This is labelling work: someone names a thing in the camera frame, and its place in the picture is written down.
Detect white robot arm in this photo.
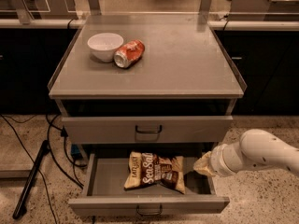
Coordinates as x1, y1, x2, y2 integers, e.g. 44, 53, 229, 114
193, 129, 299, 177

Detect black floor cable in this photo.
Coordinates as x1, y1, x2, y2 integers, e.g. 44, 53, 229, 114
0, 113, 60, 224

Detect white bowl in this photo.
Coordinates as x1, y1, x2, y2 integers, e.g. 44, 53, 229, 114
87, 33, 124, 63

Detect orange soda can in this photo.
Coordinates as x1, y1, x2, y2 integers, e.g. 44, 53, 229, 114
114, 40, 145, 69

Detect far left metal post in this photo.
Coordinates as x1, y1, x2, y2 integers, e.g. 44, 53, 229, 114
11, 0, 32, 25

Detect grey drawer cabinet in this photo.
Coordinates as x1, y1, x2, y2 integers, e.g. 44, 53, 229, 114
47, 12, 248, 217

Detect right metal post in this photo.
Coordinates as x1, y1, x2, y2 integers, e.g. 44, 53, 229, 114
198, 0, 212, 24

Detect closed upper drawer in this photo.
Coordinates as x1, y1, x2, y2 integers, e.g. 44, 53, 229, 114
62, 116, 233, 144

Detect black middle drawer handle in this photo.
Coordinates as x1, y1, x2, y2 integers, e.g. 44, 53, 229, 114
135, 204, 163, 217

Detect brown chip bag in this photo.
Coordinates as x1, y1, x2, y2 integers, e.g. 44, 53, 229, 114
124, 151, 185, 194

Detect black drawer handle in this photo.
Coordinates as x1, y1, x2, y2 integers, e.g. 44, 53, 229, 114
135, 204, 163, 217
135, 125, 163, 134

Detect black bar on floor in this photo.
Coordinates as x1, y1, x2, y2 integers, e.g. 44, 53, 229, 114
12, 140, 49, 219

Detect white horizontal rail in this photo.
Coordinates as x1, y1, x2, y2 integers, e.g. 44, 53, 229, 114
0, 19, 299, 32

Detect black upper drawer handle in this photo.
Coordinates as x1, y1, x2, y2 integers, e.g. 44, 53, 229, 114
135, 125, 163, 134

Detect open middle drawer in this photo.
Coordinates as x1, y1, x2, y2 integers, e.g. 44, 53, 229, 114
69, 143, 229, 217

